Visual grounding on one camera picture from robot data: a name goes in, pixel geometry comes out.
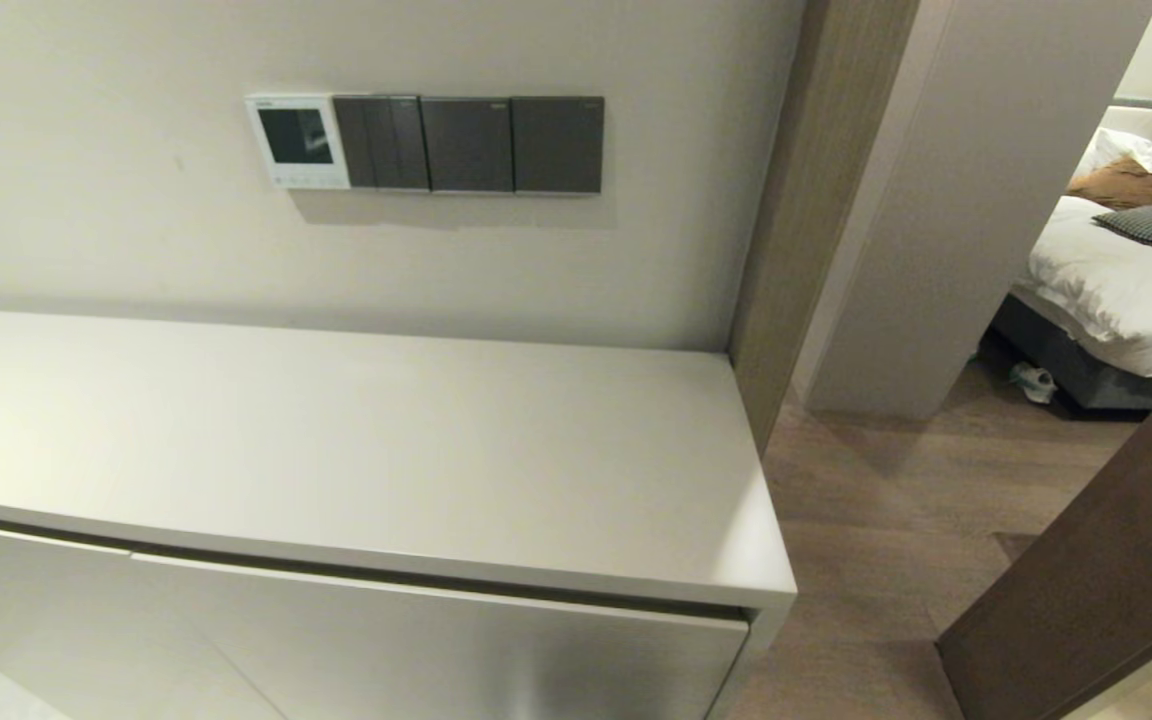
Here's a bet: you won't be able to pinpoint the white cabinet body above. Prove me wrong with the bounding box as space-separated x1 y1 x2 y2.
0 308 799 720

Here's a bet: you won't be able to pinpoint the white wall thermostat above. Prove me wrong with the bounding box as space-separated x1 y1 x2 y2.
244 93 352 191

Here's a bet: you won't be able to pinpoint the wooden door frame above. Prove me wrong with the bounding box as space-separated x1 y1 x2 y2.
728 0 922 456

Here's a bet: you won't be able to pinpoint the brown cushion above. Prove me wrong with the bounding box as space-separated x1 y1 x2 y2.
1066 155 1152 213

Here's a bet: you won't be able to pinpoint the white shoe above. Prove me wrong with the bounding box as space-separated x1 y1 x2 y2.
1009 362 1059 405

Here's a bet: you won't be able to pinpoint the wide white cabinet door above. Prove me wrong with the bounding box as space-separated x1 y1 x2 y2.
131 553 749 720

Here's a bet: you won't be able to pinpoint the narrow white cabinet door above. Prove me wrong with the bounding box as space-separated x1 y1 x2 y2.
0 518 287 720

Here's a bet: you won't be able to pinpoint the dark grey single rocker switch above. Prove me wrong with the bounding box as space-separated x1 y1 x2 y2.
511 96 605 195
422 97 515 194

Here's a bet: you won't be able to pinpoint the dark grey triple rocker switch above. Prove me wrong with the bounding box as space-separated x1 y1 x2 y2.
333 95 431 192

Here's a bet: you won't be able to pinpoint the white pillow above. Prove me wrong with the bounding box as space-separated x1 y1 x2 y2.
1076 127 1152 179

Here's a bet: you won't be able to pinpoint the white bed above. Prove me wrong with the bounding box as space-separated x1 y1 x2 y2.
1011 195 1152 381

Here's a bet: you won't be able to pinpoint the dark grey bed base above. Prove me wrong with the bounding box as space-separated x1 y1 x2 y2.
991 295 1152 411

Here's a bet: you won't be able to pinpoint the dark brown wooden door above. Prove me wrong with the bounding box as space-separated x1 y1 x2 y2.
936 340 1152 720

